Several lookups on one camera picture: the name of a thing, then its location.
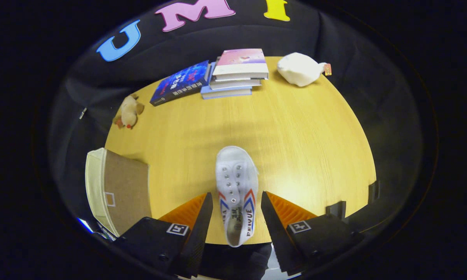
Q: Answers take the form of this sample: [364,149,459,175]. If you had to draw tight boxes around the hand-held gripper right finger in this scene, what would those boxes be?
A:
[260,191,364,273]

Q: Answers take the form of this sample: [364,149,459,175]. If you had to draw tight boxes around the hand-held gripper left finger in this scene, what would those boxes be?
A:
[115,192,214,278]

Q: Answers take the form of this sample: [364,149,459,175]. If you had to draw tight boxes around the white canvas shoe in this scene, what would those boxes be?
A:
[215,145,260,248]

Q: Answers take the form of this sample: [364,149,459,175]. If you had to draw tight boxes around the beige fabric storage box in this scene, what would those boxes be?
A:
[85,147,153,237]

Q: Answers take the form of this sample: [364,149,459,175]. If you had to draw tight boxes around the tan plush dog toy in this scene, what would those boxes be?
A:
[113,93,145,130]

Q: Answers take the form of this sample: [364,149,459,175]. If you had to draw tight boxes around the light blue book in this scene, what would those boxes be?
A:
[200,62,253,100]

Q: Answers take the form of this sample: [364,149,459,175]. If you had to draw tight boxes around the dark blue book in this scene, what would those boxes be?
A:
[150,59,211,107]

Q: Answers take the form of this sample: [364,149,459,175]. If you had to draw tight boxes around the white plush toy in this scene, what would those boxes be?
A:
[277,52,332,88]

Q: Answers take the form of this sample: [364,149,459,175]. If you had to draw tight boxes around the black table bracket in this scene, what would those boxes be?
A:
[368,180,381,203]
[326,201,347,219]

